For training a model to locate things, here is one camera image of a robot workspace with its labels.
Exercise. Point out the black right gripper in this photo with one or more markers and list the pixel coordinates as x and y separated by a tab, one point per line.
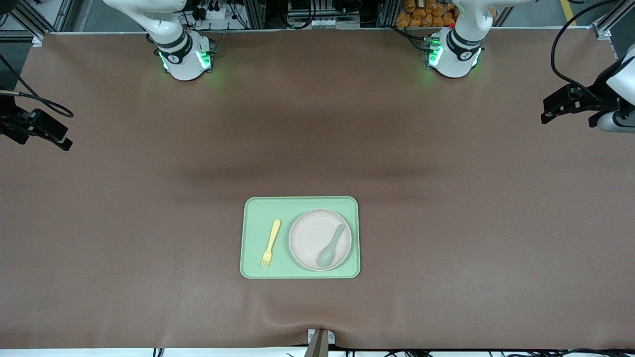
11	123

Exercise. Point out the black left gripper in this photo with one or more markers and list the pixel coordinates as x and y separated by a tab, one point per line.
596	97

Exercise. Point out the yellow plastic fork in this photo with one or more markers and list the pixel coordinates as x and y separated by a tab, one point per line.
273	238

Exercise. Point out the pale green plastic spoon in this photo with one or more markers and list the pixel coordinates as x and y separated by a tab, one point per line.
325	257

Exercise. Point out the beige round plate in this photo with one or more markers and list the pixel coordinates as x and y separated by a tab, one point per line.
310	238

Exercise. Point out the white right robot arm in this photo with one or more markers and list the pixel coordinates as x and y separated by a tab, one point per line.
183	64

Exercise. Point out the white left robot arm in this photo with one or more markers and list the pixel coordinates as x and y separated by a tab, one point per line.
456	59

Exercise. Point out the brown table mat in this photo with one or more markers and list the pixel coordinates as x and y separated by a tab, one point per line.
149	198

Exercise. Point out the orange snack packets pile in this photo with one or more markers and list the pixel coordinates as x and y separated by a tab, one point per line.
421	17

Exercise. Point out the white power strip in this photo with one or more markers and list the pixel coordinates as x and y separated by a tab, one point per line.
213	14

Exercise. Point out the light green rectangular tray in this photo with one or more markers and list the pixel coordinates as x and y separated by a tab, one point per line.
300	206

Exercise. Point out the black right camera bracket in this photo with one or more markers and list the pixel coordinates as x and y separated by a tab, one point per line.
17	136

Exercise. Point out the black camera bracket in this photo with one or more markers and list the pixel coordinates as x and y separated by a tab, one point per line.
595	120
17	136

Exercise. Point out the black left camera bracket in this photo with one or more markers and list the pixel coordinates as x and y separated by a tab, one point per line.
595	120

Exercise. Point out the aluminium frame strut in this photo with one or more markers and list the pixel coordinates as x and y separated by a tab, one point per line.
30	25
603	29

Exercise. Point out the aluminium frame post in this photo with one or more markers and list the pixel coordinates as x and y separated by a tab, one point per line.
255	12
389	12

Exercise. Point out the grey metal post bracket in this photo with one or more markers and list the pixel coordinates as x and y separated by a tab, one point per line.
331	338

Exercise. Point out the aluminium camera post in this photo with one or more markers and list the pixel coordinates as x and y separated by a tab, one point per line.
317	347

